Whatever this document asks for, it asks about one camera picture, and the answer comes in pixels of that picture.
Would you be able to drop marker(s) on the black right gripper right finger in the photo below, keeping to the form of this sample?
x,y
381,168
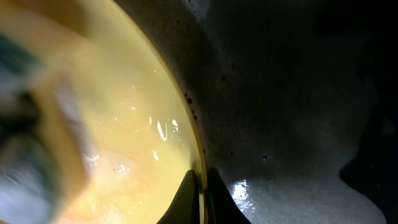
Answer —
x,y
221,206

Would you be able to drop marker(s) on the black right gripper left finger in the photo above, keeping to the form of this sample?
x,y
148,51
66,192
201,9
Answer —
x,y
185,206

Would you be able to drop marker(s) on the yellow plate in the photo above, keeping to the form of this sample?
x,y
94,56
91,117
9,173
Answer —
x,y
131,106

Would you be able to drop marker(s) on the green yellow sponge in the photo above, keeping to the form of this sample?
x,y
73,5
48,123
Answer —
x,y
46,154

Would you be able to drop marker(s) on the round black wash tray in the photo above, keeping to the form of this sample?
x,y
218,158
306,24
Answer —
x,y
295,101

